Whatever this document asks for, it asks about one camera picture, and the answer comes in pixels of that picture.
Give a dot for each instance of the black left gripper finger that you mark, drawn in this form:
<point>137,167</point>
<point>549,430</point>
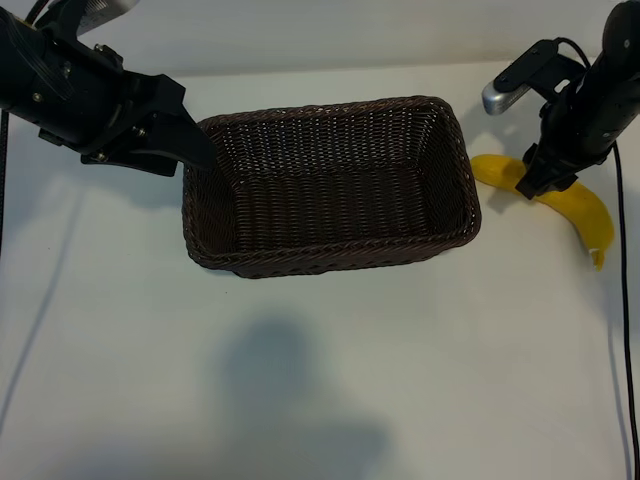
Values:
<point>150,157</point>
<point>165,97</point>

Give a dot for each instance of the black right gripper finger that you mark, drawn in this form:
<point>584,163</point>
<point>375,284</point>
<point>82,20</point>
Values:
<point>531,182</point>
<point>562,180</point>

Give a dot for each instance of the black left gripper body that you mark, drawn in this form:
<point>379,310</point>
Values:
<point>90,105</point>

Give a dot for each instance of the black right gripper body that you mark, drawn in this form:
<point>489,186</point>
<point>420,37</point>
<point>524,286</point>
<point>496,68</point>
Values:
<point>580,125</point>

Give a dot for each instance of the yellow banana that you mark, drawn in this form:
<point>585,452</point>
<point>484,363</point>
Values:
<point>585,205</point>

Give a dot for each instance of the dark brown wicker basket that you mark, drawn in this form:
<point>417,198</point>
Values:
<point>330,210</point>

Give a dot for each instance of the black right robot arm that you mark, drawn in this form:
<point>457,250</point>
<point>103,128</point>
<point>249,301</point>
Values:
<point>622,30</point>

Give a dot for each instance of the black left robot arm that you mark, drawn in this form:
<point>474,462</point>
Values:
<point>20,65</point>

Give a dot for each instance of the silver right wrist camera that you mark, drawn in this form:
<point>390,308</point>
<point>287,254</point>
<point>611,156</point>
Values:
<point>505,97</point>

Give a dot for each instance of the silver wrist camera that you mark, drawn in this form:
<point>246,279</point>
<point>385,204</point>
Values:
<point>105,12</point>
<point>505,97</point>

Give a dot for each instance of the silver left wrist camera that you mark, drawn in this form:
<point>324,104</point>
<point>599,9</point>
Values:
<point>105,12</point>

